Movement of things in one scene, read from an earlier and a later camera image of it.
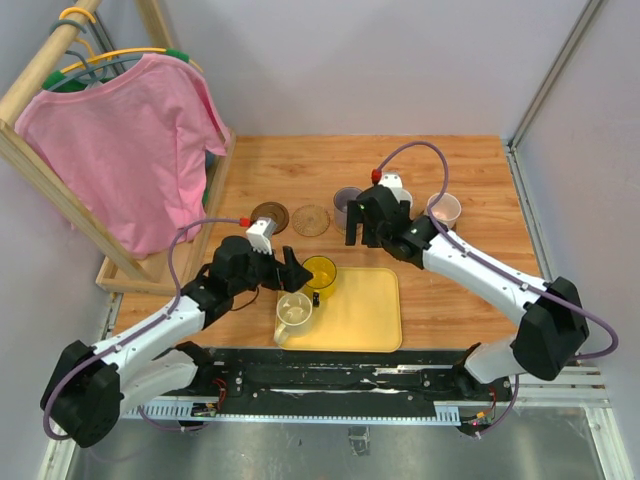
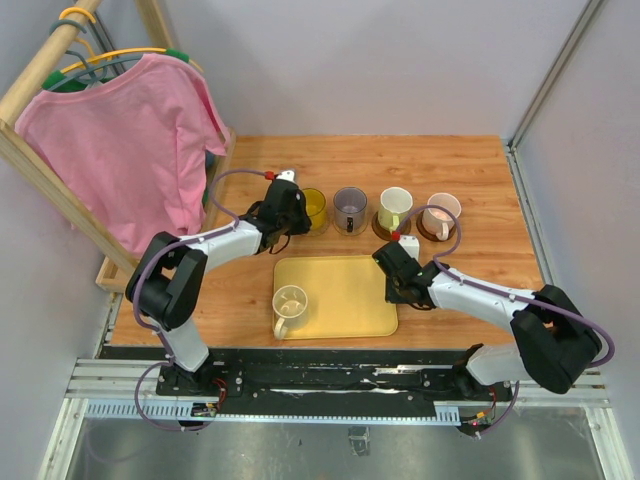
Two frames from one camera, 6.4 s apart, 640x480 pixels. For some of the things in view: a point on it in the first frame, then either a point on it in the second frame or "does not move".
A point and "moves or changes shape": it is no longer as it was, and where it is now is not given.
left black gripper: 295,276 -> 304,222
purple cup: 342,195 does not move
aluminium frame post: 560,62 does not move
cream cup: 294,314 moves or changes shape
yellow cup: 324,272 -> 316,208
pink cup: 446,210 does not move
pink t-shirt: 126,154 does not move
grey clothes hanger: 96,72 does not move
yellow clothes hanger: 96,57 does not move
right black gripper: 355,217 -> 390,296
